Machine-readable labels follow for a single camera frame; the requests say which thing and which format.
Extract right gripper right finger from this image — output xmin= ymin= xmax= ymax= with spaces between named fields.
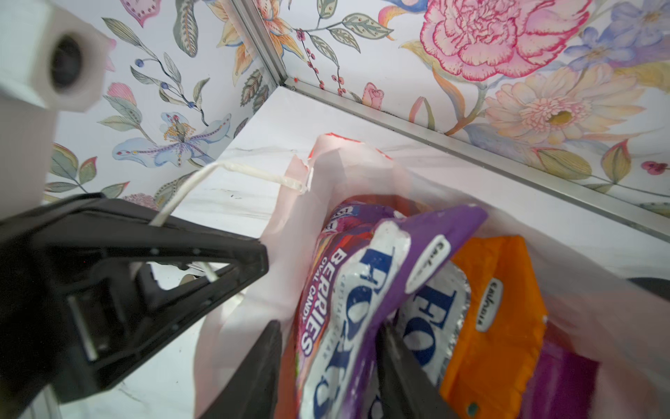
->
xmin=375 ymin=321 xmax=457 ymax=419

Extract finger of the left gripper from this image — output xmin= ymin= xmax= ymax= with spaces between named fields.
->
xmin=1 ymin=193 xmax=269 ymax=418

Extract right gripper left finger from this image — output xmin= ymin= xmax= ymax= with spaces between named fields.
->
xmin=201 ymin=319 xmax=283 ymax=419

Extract orange Fox's candy packet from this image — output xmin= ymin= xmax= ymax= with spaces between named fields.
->
xmin=392 ymin=235 xmax=550 ymax=419

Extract purple Fox's candy packet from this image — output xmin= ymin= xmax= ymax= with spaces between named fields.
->
xmin=294 ymin=199 xmax=487 ymax=418

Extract purple grape snack packet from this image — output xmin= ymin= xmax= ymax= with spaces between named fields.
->
xmin=518 ymin=337 xmax=600 ymax=418

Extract red paper bag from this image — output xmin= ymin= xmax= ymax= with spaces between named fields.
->
xmin=194 ymin=134 xmax=669 ymax=418

